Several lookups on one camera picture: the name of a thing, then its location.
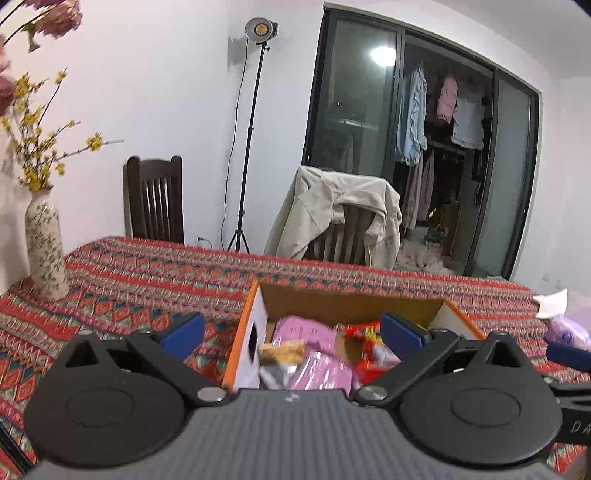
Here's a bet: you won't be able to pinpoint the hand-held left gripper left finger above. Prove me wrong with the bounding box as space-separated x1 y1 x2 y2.
62 312 230 409

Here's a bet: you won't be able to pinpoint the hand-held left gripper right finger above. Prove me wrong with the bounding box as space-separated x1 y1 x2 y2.
353 312 532 409

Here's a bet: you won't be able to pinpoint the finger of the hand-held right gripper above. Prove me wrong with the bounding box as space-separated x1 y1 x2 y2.
542 376 591 401
547 342 591 366

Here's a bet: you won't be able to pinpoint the red snack packet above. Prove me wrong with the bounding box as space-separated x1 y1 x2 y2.
344 320 400 385

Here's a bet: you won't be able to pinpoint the orange cardboard box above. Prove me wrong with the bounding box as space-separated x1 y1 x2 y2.
221 279 486 393

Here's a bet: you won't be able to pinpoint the pink snack packet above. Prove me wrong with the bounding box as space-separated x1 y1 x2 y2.
288 351 362 398
272 315 343 357

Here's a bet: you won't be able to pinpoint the orange cracker packet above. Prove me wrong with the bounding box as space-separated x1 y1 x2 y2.
259 339 306 370

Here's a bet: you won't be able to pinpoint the purple tissue pack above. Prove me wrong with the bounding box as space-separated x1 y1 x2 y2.
545 314 591 350

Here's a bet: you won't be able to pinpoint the white cloth pile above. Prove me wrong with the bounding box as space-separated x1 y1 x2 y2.
396 240 458 274

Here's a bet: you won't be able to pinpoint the dark wooden chair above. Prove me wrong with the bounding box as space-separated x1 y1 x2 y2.
302 203 370 265
123 155 184 244

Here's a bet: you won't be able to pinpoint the pale hanging garment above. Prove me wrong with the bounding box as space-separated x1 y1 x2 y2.
420 154 436 222
405 159 423 232

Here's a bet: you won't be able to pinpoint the beige jacket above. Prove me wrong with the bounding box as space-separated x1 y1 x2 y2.
264 166 403 269

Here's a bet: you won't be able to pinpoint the floral ceramic vase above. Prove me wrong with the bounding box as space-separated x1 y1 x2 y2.
24 189 70 301

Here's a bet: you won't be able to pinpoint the light blue hanging shirt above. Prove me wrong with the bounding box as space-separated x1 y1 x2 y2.
398 65 428 167

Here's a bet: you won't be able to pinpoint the yellow blossom branches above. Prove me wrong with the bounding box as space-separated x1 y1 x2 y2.
0 69 125 192

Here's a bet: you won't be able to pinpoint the white hanging garment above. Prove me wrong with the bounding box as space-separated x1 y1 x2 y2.
451 90 485 149

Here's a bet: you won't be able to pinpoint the pink hanging garment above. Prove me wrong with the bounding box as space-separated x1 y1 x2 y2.
434 76 460 124

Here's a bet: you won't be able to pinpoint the studio light on stand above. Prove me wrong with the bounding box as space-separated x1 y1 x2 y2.
226 17 279 254

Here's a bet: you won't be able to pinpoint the pink artificial flowers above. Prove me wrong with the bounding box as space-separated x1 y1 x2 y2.
0 0 83 114

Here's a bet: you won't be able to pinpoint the black power cable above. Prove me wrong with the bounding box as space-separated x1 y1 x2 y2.
220 44 246 250

